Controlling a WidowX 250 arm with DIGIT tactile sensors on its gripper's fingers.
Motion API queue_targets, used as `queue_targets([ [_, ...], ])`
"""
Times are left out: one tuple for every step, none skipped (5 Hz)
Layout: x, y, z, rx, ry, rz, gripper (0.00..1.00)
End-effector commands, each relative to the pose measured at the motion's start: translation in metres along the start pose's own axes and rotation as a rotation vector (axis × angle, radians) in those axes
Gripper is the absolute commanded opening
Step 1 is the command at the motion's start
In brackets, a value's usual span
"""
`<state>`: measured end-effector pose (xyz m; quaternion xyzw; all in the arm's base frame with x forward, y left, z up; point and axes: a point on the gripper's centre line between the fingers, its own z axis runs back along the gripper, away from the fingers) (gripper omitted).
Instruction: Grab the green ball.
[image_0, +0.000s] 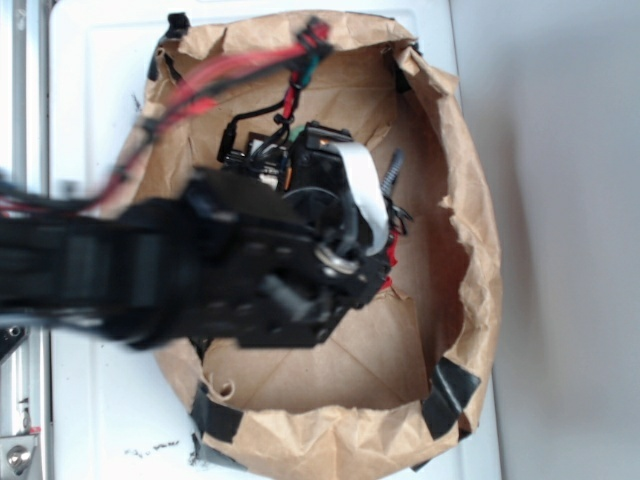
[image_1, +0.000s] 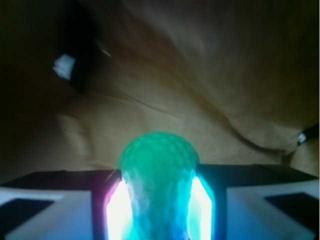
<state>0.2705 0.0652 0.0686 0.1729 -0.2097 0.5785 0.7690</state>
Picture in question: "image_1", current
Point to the green dimpled ball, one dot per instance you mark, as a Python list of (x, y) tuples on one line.
[(158, 169)]

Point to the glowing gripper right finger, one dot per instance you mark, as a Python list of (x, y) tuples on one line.
[(253, 202)]

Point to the brown paper bag tray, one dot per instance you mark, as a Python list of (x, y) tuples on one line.
[(80, 79)]

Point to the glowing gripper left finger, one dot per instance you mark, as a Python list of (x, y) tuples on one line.
[(66, 205)]

